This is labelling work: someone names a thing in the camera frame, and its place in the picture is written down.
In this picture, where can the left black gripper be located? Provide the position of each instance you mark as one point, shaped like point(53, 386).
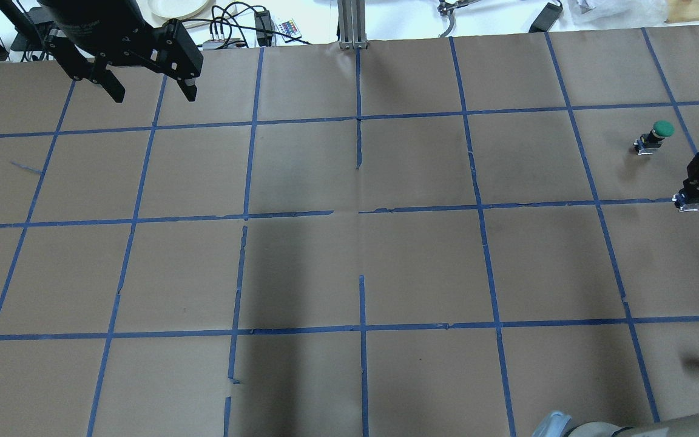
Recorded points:
point(96, 22)

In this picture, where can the yellow push button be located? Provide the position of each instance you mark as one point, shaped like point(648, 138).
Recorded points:
point(687, 198)

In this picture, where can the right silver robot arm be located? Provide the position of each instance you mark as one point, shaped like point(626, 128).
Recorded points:
point(558, 423)

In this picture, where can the wooden board stand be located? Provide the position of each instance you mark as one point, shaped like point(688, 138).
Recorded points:
point(682, 11)

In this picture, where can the beige round plate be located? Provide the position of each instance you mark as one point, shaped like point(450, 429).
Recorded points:
point(179, 9)

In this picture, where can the clear plastic bag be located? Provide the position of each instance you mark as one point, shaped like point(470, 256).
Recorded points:
point(627, 14)

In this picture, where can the black power adapter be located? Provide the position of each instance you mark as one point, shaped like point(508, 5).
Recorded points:
point(547, 17)

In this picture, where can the brown paper table cover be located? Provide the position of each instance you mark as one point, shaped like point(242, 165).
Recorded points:
point(445, 237)

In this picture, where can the aluminium frame post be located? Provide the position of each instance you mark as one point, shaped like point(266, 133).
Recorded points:
point(351, 34)

